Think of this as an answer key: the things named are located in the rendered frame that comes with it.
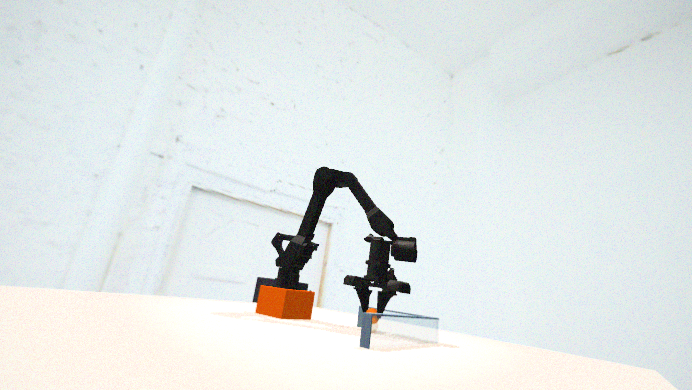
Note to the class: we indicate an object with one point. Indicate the clear glass wall corner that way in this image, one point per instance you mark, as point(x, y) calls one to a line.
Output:
point(390, 332)

